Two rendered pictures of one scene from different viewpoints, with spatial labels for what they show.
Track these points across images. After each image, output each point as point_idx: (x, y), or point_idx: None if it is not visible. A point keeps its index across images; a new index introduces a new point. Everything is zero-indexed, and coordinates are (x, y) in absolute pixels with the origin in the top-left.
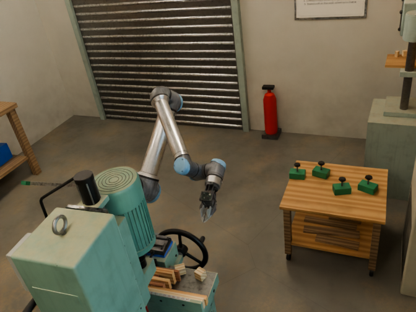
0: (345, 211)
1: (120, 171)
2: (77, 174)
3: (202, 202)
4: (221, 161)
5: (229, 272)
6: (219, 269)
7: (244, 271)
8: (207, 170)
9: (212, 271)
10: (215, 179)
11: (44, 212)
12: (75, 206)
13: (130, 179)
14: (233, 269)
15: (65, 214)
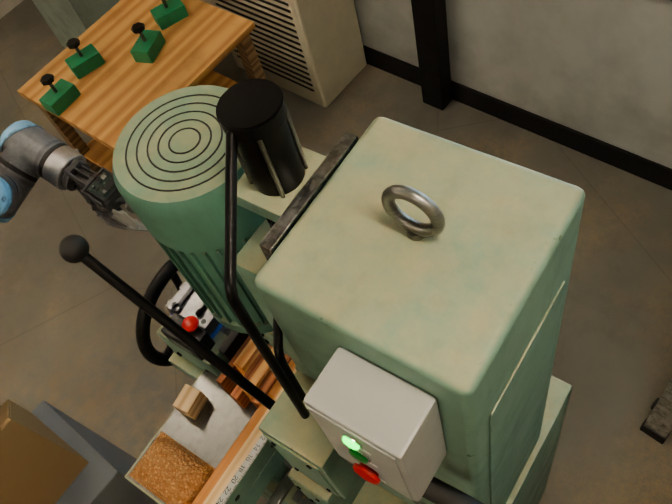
0: (198, 62)
1: (148, 127)
2: (231, 118)
3: (107, 206)
4: (23, 121)
5: (154, 338)
6: (138, 355)
7: (168, 311)
8: (24, 162)
9: (135, 370)
10: (68, 152)
11: (253, 324)
12: (284, 219)
13: (215, 98)
14: (153, 328)
15: (315, 241)
